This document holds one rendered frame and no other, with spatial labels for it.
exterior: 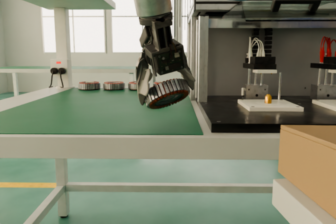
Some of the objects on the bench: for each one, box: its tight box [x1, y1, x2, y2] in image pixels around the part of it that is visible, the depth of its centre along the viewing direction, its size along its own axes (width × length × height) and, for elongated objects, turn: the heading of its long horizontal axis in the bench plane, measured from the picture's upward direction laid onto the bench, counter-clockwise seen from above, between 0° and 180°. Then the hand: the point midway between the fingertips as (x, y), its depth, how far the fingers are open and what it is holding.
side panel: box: [188, 17, 196, 101], centre depth 126 cm, size 28×3×32 cm
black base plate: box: [196, 96, 336, 133], centre depth 90 cm, size 47×64×2 cm
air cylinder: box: [243, 84, 268, 100], centre depth 102 cm, size 5×8×6 cm
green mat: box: [0, 88, 204, 135], centre depth 112 cm, size 94×61×1 cm
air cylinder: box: [310, 84, 336, 100], centre depth 102 cm, size 5×8×6 cm
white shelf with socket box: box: [14, 0, 116, 89], centre depth 144 cm, size 35×37×46 cm
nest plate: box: [238, 100, 304, 112], centre depth 88 cm, size 15×15×1 cm
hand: (166, 95), depth 72 cm, fingers closed on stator, 13 cm apart
